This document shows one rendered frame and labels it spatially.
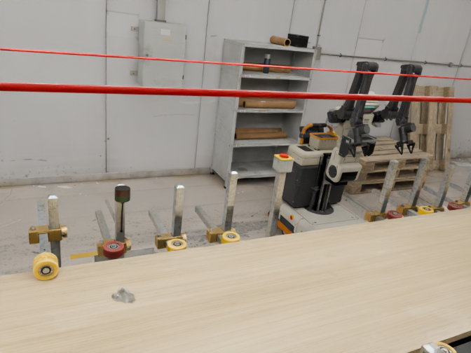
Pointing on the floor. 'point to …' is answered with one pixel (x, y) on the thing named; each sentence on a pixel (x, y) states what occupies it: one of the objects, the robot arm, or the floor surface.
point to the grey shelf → (249, 118)
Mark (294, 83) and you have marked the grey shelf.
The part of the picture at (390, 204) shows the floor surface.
